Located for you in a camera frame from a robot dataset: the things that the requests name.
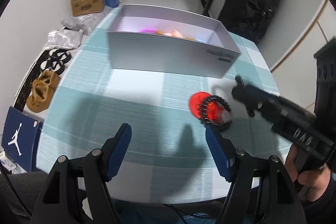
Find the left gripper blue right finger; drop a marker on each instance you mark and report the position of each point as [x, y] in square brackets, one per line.
[222, 151]

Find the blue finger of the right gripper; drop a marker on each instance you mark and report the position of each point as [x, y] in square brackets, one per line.
[249, 95]

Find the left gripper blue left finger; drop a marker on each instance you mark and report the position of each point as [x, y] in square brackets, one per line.
[114, 151]

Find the red round charm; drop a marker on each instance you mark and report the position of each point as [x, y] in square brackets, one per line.
[208, 108]

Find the pink pig figure keychain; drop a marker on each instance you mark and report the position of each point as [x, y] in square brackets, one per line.
[174, 33]

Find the person's right hand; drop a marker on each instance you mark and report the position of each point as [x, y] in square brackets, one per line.
[316, 180]

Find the teal plaid tablecloth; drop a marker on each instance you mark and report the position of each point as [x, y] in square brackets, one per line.
[168, 159]

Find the black backpack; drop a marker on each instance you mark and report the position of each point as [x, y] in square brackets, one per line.
[248, 18]

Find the blue Jordan shoe box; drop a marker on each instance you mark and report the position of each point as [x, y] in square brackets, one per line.
[20, 138]

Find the brown suede shoes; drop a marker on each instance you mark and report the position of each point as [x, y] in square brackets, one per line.
[43, 89]

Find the black white patterned slippers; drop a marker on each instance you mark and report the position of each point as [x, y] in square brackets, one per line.
[55, 60]

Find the grey cardboard phone box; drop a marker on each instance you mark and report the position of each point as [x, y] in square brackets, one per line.
[136, 41]

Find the clear plastic packaging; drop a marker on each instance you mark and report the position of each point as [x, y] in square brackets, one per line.
[74, 28]

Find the brown cardboard box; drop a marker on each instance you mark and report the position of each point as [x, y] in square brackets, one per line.
[84, 7]

